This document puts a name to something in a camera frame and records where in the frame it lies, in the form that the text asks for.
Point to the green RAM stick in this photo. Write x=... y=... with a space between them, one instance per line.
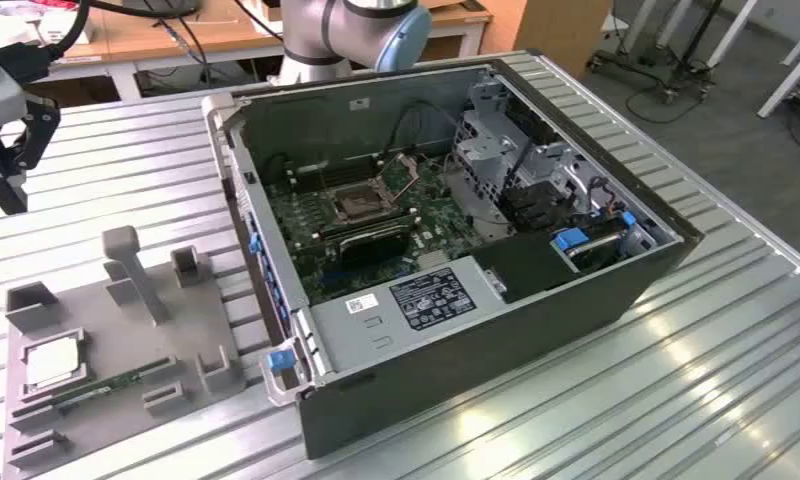
x=100 y=387

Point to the green motherboard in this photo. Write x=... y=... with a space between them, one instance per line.
x=434 y=200

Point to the black RAM slot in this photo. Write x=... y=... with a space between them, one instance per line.
x=334 y=172
x=354 y=231

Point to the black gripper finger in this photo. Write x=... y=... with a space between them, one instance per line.
x=36 y=130

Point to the wooden cabinet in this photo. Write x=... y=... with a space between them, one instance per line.
x=561 y=30

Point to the white table leg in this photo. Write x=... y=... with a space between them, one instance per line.
x=777 y=102

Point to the silver CPU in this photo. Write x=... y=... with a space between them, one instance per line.
x=56 y=365

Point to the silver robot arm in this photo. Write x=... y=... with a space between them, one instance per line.
x=320 y=30

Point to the white cardboard box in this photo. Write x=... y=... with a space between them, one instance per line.
x=67 y=27

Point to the small blue clip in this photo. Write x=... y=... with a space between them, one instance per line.
x=625 y=218

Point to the black wheeled stand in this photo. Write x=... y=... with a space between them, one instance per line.
x=690 y=65

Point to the wooden desk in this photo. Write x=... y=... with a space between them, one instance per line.
x=147 y=35

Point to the silver drive cage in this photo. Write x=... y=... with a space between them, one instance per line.
x=487 y=150

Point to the grey parts rack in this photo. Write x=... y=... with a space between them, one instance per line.
x=174 y=320

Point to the open black PC case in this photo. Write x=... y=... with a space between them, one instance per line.
x=441 y=390

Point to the silver power supply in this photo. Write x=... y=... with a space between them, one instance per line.
x=360 y=340

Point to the blue case latch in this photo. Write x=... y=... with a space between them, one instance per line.
x=279 y=361

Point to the CPU socket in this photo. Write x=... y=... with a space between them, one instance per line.
x=363 y=202

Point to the thin locking lever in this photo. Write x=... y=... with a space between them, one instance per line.
x=322 y=177

